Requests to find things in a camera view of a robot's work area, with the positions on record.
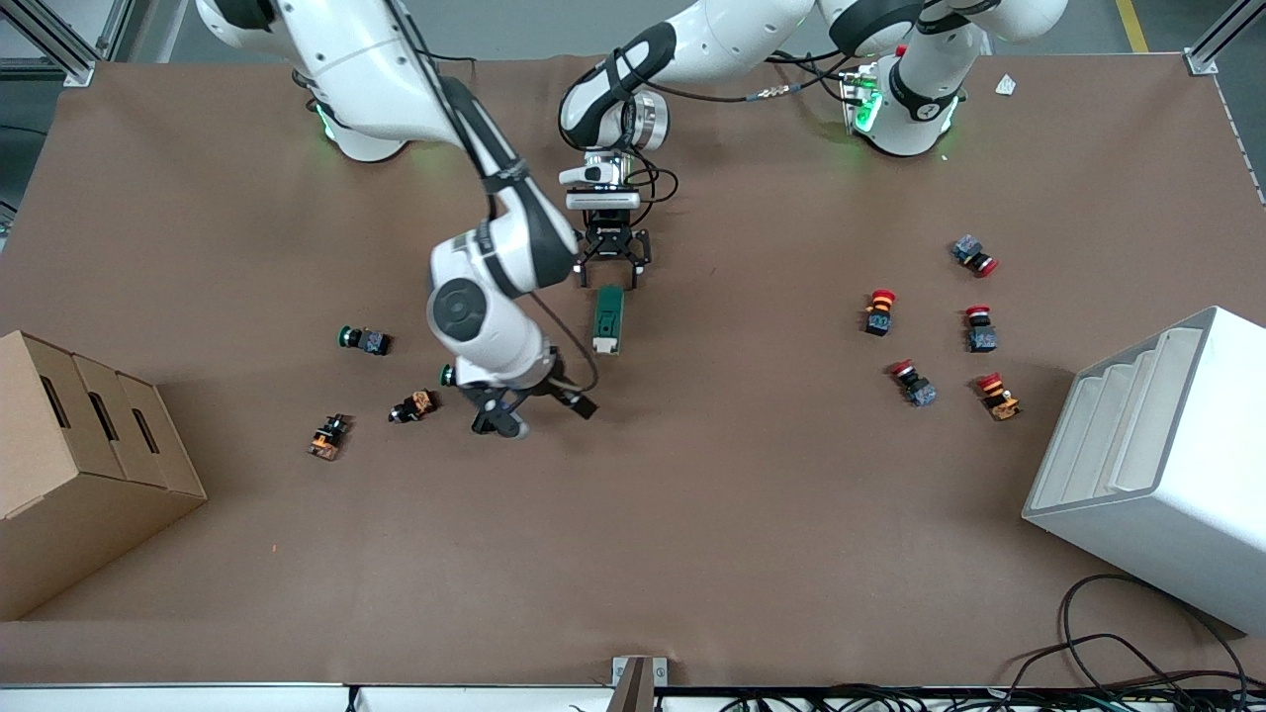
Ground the green load switch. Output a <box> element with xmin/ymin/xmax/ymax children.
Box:
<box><xmin>592</xmin><ymin>286</ymin><xmax>627</xmax><ymax>356</ymax></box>

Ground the red button orange body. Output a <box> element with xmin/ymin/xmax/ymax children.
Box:
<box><xmin>976</xmin><ymin>372</ymin><xmax>1022</xmax><ymax>422</ymax></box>

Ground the brown cardboard box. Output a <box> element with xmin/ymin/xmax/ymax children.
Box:
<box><xmin>0</xmin><ymin>330</ymin><xmax>209</xmax><ymax>622</ymax></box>

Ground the white stepped rack box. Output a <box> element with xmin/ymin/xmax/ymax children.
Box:
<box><xmin>1022</xmin><ymin>306</ymin><xmax>1266</xmax><ymax>636</ymax></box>

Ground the black base power cable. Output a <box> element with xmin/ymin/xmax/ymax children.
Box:
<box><xmin>673</xmin><ymin>47</ymin><xmax>861</xmax><ymax>106</ymax></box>

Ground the grey metal bracket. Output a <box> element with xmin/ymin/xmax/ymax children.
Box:
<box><xmin>611</xmin><ymin>656</ymin><xmax>669</xmax><ymax>712</ymax></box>

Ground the black cable bundle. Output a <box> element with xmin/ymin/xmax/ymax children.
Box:
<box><xmin>682</xmin><ymin>682</ymin><xmax>1266</xmax><ymax>712</ymax></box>

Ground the looped black cable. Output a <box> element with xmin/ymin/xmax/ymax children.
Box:
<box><xmin>1009</xmin><ymin>574</ymin><xmax>1252</xmax><ymax>693</ymax></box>

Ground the aluminium frame profile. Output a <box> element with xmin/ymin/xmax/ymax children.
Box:
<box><xmin>1185</xmin><ymin>0</ymin><xmax>1266</xmax><ymax>76</ymax></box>
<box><xmin>0</xmin><ymin>0</ymin><xmax>135</xmax><ymax>88</ymax></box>

